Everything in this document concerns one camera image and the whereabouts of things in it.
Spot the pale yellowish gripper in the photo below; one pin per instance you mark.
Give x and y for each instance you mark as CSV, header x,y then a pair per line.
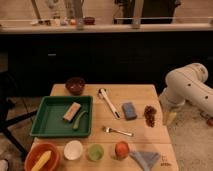
x,y
168,116

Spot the silver metal fork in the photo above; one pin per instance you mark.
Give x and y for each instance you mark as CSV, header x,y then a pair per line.
x,y
109,130

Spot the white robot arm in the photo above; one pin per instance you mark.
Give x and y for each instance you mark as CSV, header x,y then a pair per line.
x,y
186,84

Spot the green plastic tray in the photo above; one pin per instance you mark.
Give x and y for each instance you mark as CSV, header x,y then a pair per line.
x,y
49,120

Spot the blue sponge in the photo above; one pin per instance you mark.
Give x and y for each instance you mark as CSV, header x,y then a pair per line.
x,y
129,111

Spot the blue folded cloth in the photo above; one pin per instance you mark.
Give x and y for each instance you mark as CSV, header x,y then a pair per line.
x,y
146,160

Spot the orange tomato fruit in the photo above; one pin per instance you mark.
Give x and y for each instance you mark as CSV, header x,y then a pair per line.
x,y
121,150

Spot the green cup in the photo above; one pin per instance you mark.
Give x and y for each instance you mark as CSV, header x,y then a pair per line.
x,y
95,152

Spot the green cucumber piece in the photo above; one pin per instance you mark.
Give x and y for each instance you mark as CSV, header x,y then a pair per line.
x,y
77,121

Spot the tan bread stick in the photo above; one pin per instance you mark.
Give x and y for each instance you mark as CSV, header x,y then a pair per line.
x,y
72,111

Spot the dark red bowl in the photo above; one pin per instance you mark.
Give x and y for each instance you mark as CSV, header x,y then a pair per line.
x,y
75,85

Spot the white small bowl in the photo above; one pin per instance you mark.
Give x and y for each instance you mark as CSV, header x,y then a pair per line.
x,y
73,150

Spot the red bowl on counter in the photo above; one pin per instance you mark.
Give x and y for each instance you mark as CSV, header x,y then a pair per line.
x,y
89,20

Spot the yellow corn cob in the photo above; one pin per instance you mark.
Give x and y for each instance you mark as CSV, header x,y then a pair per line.
x,y
44,158

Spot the orange bowl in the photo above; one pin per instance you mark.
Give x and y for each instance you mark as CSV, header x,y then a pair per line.
x,y
35,153

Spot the black chair base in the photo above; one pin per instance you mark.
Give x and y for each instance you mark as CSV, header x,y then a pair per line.
x,y
5,105

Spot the long counter shelf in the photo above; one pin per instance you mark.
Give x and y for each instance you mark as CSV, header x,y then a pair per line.
x,y
107,28

